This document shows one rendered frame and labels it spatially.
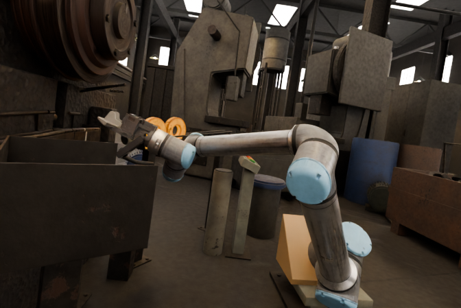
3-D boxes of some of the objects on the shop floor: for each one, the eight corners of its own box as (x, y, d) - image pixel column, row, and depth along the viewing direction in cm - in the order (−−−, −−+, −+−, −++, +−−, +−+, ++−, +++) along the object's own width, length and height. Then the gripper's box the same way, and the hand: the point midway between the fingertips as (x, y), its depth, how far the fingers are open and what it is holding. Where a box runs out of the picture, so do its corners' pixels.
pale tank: (250, 150, 937) (268, 24, 920) (247, 147, 1028) (264, 33, 1011) (275, 154, 941) (293, 28, 923) (270, 151, 1032) (287, 37, 1015)
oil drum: (355, 205, 337) (366, 137, 334) (335, 193, 396) (344, 135, 393) (400, 211, 339) (411, 143, 336) (373, 198, 399) (383, 140, 395)
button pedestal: (225, 259, 156) (239, 158, 154) (224, 241, 180) (237, 153, 177) (251, 263, 157) (266, 161, 154) (247, 244, 181) (260, 156, 178)
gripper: (160, 126, 102) (110, 102, 101) (154, 127, 93) (99, 100, 92) (151, 146, 102) (101, 122, 101) (144, 148, 93) (89, 122, 92)
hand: (100, 120), depth 97 cm, fingers closed
